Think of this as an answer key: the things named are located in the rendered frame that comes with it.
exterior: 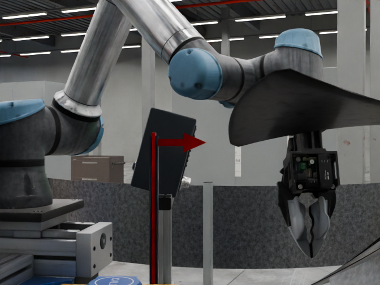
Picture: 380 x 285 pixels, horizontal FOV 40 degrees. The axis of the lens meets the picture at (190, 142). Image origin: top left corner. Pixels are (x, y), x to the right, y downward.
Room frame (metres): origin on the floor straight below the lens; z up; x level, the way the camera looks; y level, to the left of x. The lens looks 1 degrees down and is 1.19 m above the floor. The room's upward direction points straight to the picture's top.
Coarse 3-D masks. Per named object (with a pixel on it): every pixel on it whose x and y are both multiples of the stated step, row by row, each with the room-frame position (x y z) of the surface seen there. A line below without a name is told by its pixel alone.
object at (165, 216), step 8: (160, 216) 1.14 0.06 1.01; (168, 216) 1.14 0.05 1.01; (160, 224) 1.14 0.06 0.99; (168, 224) 1.14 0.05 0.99; (160, 232) 1.14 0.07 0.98; (168, 232) 1.14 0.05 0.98; (160, 240) 1.14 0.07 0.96; (168, 240) 1.14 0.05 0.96; (160, 248) 1.14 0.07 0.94; (168, 248) 1.14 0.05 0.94; (160, 256) 1.14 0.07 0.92; (168, 256) 1.14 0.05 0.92; (160, 264) 1.14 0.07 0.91; (168, 264) 1.14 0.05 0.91; (160, 272) 1.14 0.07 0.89; (168, 272) 1.14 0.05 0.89; (160, 280) 1.14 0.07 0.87; (168, 280) 1.14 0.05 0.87
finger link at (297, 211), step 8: (288, 200) 0.81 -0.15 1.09; (296, 200) 0.79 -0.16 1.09; (288, 208) 0.81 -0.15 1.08; (296, 208) 0.79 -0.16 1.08; (304, 208) 0.81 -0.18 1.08; (296, 216) 0.79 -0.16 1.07; (304, 216) 0.81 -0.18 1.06; (296, 224) 0.80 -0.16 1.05; (304, 224) 0.80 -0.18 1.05; (296, 232) 0.79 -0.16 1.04; (304, 232) 0.80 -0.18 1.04; (296, 240) 0.79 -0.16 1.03; (304, 240) 0.79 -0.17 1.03; (304, 248) 0.79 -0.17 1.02
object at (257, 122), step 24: (288, 72) 0.49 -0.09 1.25; (264, 96) 0.55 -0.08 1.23; (288, 96) 0.54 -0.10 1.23; (312, 96) 0.53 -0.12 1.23; (336, 96) 0.52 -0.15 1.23; (360, 96) 0.51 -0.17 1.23; (240, 120) 0.62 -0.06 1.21; (264, 120) 0.62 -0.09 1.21; (288, 120) 0.63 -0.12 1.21; (312, 120) 0.63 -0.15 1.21; (336, 120) 0.63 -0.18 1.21; (360, 120) 0.63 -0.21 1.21; (240, 144) 0.69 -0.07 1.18
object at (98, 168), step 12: (72, 156) 7.54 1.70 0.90; (84, 156) 7.86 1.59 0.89; (96, 156) 7.88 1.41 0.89; (108, 156) 7.81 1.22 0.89; (120, 156) 7.65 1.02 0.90; (72, 168) 7.51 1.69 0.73; (84, 168) 7.44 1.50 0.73; (96, 168) 7.38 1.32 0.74; (108, 168) 7.32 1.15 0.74; (120, 168) 7.65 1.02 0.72; (84, 180) 7.44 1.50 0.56; (96, 180) 7.37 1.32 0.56; (108, 180) 7.31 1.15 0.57; (120, 180) 7.65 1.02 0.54
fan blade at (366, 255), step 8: (376, 240) 0.77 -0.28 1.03; (368, 248) 0.75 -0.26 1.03; (376, 248) 0.69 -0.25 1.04; (360, 256) 0.71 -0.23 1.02; (368, 256) 0.70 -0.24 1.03; (376, 256) 0.84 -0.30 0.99; (344, 264) 0.78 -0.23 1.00; (352, 264) 0.70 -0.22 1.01; (336, 272) 0.71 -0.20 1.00; (320, 280) 0.73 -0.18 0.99; (328, 280) 0.80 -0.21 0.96
